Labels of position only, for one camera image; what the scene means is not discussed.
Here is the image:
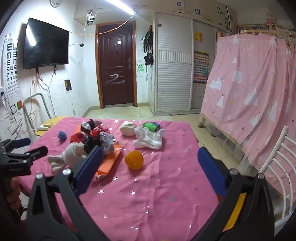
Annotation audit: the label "white rolled sock bundle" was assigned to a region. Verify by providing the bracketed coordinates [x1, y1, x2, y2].
[119, 122, 137, 137]

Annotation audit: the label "orange plastic ball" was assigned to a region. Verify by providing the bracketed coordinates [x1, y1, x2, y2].
[125, 151, 144, 170]

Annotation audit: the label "eye chart poster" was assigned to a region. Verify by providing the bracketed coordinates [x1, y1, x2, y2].
[1, 35, 23, 109]

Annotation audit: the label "green and blue sock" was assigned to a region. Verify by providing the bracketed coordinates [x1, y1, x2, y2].
[143, 122, 161, 132]

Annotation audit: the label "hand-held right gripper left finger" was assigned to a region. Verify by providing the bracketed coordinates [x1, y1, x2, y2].
[26, 146, 109, 241]

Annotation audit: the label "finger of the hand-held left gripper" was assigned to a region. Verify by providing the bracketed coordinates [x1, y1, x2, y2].
[0, 138, 31, 152]
[23, 146, 49, 163]

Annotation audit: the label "black wall television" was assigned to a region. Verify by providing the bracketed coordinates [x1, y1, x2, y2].
[23, 17, 70, 70]

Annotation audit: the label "grey patterned crumpled bag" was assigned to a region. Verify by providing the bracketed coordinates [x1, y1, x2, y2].
[98, 132, 116, 156]

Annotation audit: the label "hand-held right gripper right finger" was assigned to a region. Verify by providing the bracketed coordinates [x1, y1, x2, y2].
[197, 146, 274, 241]

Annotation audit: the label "white plastic bag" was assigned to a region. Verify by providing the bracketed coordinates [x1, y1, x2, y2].
[133, 126, 166, 150]

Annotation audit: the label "person's left hand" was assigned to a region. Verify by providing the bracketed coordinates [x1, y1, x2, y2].
[6, 177, 24, 210]

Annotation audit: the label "white metal chair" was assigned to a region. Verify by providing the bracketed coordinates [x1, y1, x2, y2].
[258, 126, 296, 232]

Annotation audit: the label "pink tree-print curtain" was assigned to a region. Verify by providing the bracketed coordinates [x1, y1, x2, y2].
[200, 34, 296, 197]

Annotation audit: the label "colourful grid poster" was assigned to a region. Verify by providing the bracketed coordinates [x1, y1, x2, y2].
[193, 50, 210, 84]

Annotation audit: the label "pink star-print tablecloth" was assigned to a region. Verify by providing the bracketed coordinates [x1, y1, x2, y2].
[18, 116, 229, 241]

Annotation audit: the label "black hanging bags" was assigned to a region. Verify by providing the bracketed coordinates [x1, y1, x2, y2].
[142, 25, 154, 54]

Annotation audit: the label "white crumpled cloth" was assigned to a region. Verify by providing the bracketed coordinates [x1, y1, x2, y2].
[47, 142, 89, 175]

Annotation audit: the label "ceiling tube light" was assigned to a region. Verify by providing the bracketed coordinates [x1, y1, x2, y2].
[111, 0, 137, 16]

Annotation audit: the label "dark brown door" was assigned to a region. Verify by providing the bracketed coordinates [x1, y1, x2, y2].
[95, 22, 137, 109]

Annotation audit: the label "long orange box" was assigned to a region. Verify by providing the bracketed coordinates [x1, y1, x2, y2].
[97, 148, 123, 181]

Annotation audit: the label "orange string cable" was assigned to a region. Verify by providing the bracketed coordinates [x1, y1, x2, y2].
[69, 16, 135, 37]

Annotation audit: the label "white and black crumpled wrapper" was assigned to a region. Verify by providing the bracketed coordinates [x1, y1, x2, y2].
[81, 119, 102, 135]

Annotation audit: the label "wooden bed frame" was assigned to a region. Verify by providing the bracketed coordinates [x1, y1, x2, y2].
[237, 22, 296, 49]

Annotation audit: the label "white slatted wardrobe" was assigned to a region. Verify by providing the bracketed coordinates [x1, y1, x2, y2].
[153, 11, 218, 116]

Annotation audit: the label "grey metal tube frame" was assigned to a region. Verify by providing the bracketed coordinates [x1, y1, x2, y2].
[23, 93, 57, 139]

